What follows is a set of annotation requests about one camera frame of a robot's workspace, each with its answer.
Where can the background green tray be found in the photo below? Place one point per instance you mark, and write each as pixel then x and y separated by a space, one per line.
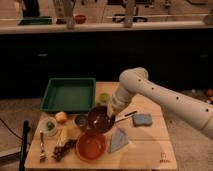
pixel 44 20

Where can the black white dish brush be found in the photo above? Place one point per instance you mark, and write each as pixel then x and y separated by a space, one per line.
pixel 123 117

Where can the blue sponge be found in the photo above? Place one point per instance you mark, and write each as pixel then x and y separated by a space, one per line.
pixel 142 120

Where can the orange fruit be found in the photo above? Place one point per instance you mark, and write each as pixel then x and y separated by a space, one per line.
pixel 61 117

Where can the green plastic tray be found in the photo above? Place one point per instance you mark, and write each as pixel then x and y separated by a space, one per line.
pixel 71 95

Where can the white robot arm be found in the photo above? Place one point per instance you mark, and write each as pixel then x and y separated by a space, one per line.
pixel 196 113

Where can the purple grapes bunch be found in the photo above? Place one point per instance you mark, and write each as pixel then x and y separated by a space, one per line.
pixel 60 151

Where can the metal fork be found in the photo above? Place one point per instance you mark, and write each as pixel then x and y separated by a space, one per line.
pixel 42 150

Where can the dark brown bowl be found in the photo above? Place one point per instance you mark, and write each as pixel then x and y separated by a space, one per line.
pixel 99 122

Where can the black stand pole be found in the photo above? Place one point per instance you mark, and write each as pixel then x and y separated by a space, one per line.
pixel 24 143

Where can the blue grey cloth wedge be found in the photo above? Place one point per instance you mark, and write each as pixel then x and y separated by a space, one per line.
pixel 118 140

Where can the green cup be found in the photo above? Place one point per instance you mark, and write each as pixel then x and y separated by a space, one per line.
pixel 104 99

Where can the small metal cup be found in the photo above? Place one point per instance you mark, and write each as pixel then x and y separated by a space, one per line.
pixel 81 121

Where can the yellow banana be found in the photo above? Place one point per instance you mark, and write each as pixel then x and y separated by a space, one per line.
pixel 63 138

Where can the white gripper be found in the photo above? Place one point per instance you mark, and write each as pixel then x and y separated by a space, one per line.
pixel 119 101

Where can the background orange bowl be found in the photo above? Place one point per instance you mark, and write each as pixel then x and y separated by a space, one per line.
pixel 80 19

